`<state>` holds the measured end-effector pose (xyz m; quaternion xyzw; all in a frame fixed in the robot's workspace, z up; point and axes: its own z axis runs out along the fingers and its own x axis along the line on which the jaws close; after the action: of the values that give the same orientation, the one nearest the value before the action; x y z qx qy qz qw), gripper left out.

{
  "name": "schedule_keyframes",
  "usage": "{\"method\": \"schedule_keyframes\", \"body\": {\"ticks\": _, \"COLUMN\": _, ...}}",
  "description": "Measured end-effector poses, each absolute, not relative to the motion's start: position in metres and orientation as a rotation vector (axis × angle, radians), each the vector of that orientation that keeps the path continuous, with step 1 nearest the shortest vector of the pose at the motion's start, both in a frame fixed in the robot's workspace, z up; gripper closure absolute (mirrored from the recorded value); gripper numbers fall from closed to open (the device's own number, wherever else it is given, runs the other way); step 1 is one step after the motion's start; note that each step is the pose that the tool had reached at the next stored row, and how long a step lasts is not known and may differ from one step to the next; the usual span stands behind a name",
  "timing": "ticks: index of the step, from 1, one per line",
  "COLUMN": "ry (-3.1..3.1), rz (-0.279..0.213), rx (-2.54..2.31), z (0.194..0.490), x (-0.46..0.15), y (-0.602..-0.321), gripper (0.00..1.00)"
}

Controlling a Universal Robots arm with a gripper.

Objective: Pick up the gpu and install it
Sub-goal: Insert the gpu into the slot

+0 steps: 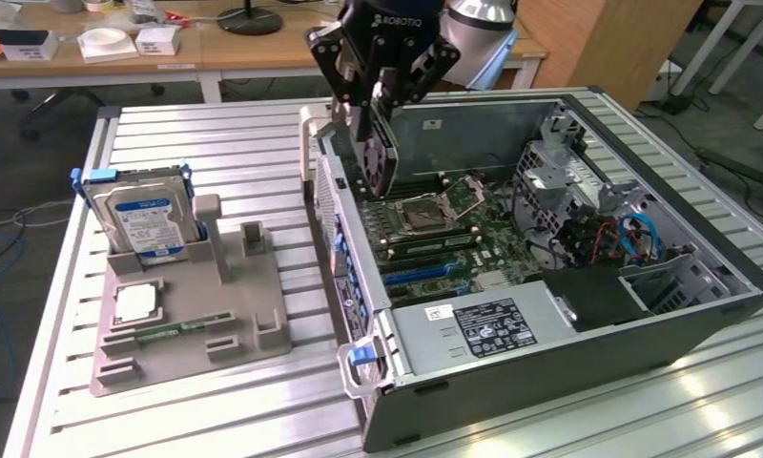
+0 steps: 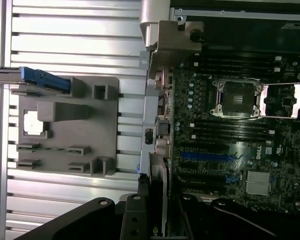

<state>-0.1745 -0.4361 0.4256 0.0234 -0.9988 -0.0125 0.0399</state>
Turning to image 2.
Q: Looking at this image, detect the blue expansion slot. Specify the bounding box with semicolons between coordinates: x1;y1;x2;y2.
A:
181;151;242;163

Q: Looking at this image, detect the silver chipset heat sink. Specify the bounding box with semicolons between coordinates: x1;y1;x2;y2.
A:
246;171;271;198

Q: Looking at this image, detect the green motherboard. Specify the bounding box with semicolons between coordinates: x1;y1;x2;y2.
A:
172;56;300;216

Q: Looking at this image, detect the grey parts rack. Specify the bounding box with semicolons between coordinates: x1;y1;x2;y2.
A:
11;76;120;177

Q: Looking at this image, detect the green RAM stick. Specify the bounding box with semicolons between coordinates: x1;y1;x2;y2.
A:
17;146;90;153

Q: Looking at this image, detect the black open PC case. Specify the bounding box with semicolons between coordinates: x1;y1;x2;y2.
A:
138;0;300;240

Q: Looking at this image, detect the CPU socket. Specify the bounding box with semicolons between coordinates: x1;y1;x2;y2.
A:
209;79;265;119

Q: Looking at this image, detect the silver CPU chip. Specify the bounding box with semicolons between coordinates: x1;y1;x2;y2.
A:
23;111;45;136

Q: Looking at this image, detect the metal socket cover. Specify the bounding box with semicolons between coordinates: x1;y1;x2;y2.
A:
259;83;300;120

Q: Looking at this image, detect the hard disk blue caddy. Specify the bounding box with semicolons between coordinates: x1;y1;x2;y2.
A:
0;65;72;95

